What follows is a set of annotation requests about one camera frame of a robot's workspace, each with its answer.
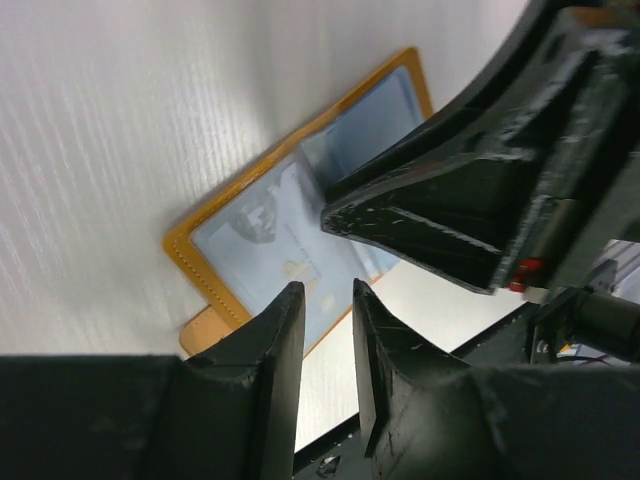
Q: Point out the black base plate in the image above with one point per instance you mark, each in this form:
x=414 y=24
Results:
x=420 y=415

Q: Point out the yellow leather card holder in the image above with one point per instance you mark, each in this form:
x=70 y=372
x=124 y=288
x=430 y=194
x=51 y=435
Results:
x=386 y=106

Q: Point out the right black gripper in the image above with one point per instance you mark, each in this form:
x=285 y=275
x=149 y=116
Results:
x=528 y=179

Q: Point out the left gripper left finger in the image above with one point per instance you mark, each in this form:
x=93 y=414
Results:
x=229 y=412

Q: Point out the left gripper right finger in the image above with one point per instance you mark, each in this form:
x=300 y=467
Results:
x=565 y=420

